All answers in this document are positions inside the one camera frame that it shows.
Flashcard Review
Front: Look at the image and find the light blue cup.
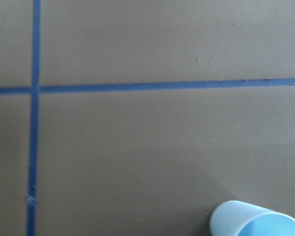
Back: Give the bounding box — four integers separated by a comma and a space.
209, 200, 295, 236

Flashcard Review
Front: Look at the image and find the blue tape strip lengthwise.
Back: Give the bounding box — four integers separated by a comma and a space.
26, 0, 41, 236

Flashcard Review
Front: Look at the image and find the blue tape strip crosswise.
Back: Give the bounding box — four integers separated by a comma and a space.
0, 77, 295, 95

